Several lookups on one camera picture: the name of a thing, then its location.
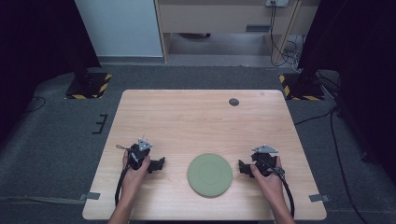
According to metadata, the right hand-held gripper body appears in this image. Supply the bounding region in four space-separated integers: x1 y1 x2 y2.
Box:
250 144 285 177

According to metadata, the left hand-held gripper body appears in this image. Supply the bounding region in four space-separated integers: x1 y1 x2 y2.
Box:
128 138 154 171

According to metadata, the green round plate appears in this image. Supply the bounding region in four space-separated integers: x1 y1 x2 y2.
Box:
187 152 233 199

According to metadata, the person's left hand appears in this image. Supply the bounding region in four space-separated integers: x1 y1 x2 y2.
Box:
121 150 151 200

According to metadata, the person's right hand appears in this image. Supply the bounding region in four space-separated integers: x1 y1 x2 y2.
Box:
249 155 287 203

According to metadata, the wooden table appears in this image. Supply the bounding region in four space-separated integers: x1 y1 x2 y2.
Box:
81 89 328 222

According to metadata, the grey tape piece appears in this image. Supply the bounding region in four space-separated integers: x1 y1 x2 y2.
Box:
308 193 331 203
78 191 102 202

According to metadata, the black stand base hazard striped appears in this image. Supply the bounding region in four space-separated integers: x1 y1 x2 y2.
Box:
64 72 113 101
278 72 326 102

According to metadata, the black curtain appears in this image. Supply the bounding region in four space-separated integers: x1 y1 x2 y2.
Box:
0 0 102 146
297 0 396 186

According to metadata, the light wooden cabinet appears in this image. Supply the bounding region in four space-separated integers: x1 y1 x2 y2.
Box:
154 0 321 64

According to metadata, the grey power strip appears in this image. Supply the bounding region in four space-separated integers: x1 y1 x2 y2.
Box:
264 0 290 8

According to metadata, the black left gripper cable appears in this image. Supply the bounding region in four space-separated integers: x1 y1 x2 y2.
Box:
114 143 138 208

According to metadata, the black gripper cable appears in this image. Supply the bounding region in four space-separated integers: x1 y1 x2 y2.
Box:
264 161 296 218
114 143 138 208

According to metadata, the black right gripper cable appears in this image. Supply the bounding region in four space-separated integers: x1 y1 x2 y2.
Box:
264 161 296 218

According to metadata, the thin black floor cable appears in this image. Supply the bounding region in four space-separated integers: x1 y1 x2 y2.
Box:
21 95 47 117

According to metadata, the black power cables bundle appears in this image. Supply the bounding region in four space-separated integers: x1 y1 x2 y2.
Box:
268 2 305 68

